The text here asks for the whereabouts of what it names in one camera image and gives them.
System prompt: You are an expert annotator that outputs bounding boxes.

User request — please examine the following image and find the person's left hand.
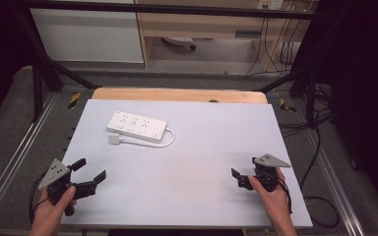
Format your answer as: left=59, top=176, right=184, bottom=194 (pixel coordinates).
left=29, top=185, right=78, bottom=236

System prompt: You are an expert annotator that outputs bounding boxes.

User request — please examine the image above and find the person's right hand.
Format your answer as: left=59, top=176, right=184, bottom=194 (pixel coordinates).
left=247, top=167, right=292, bottom=220

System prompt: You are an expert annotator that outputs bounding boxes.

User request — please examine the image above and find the black floor cable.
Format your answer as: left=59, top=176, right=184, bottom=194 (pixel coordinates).
left=278, top=83, right=341, bottom=229

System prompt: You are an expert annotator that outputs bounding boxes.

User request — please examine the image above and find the white table board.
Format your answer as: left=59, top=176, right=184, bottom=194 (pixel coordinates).
left=60, top=98, right=314, bottom=229

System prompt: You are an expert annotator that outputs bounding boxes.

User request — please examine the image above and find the white wall outlet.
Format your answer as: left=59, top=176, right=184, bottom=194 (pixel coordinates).
left=256, top=0, right=285, bottom=11

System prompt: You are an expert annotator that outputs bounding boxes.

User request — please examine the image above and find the white chair leg with caster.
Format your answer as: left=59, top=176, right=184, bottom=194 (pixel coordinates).
left=161, top=35, right=198, bottom=51

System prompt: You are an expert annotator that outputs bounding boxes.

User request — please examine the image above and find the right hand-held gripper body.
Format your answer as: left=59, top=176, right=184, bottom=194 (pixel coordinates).
left=236, top=153, right=292, bottom=193

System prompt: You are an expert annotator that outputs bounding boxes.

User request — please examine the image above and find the aluminium rail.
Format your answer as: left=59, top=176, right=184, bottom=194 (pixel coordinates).
left=0, top=92, right=59, bottom=218
left=306, top=129, right=366, bottom=236

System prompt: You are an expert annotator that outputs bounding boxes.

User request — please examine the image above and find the black metal frame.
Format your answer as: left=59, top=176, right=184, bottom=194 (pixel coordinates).
left=12, top=0, right=320, bottom=130

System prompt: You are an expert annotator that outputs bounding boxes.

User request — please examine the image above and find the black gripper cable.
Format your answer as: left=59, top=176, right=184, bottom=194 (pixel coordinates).
left=28, top=171, right=48, bottom=224
left=276, top=176, right=293, bottom=214

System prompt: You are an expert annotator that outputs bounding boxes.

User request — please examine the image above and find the white power strip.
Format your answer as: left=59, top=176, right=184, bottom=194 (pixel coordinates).
left=106, top=110, right=168, bottom=144

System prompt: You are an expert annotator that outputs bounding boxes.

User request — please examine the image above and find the white power strip cable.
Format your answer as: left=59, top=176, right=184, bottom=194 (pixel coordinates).
left=108, top=127, right=176, bottom=148

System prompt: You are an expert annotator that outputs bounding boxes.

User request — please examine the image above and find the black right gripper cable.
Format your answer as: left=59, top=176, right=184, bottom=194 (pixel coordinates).
left=276, top=176, right=293, bottom=214

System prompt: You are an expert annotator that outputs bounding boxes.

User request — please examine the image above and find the bundle of black hanging cables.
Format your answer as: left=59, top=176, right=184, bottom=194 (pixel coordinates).
left=243, top=16, right=307, bottom=79

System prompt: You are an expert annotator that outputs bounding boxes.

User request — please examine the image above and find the black curtain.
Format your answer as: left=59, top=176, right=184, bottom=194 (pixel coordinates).
left=310, top=0, right=378, bottom=215
left=0, top=0, right=35, bottom=136

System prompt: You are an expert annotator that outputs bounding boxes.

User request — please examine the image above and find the white cabinet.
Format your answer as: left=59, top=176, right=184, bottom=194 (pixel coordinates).
left=29, top=7, right=145, bottom=64

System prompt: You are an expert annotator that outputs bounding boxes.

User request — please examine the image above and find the wooden table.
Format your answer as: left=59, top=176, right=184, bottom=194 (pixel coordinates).
left=91, top=87, right=269, bottom=105

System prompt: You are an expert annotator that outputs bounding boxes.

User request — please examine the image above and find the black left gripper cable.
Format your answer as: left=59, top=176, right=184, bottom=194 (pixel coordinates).
left=28, top=171, right=48, bottom=224

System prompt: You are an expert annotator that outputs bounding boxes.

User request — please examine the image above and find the wooden desk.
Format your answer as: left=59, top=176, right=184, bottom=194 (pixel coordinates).
left=133, top=0, right=313, bottom=73

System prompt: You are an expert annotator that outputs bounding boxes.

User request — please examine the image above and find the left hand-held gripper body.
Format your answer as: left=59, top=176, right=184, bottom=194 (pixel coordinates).
left=38, top=158, right=98, bottom=217

